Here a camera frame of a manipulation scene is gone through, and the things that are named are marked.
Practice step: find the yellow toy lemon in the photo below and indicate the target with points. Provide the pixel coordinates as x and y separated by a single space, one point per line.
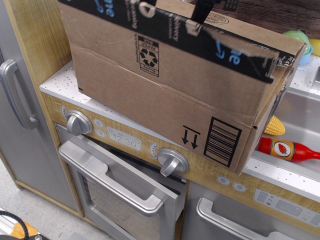
315 43

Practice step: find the large brown cardboard box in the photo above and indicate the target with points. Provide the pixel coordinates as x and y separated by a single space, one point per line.
210 87

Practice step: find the black hanging spatula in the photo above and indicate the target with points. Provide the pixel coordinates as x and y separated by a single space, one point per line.
230 5

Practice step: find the left silver oven knob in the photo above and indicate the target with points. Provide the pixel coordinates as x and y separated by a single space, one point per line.
78 123

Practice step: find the silver dishwasher door handle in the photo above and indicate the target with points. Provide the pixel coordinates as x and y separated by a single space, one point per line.
204 210

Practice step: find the silver oven door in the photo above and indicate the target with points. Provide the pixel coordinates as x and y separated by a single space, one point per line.
124 196

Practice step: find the yellow toy corn cob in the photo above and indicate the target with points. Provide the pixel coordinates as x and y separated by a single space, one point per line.
275 127

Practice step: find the silver fridge door handle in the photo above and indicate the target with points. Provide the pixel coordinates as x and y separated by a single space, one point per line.
7 73

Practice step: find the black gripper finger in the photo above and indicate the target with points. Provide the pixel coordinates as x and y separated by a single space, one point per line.
202 10
150 2

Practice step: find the blue toy bowl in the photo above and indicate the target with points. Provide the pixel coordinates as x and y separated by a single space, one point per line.
306 56

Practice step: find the silver oven knob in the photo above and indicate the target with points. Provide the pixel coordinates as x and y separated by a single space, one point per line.
78 123
172 162

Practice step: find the right silver oven knob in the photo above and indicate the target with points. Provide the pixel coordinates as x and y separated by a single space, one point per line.
172 162

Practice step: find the orange object on floor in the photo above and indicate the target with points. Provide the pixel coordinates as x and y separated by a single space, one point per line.
18 231

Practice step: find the silver toy sink basin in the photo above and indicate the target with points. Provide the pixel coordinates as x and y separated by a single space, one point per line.
299 111

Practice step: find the red toy ketchup bottle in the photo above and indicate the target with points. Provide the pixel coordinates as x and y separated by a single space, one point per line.
286 150

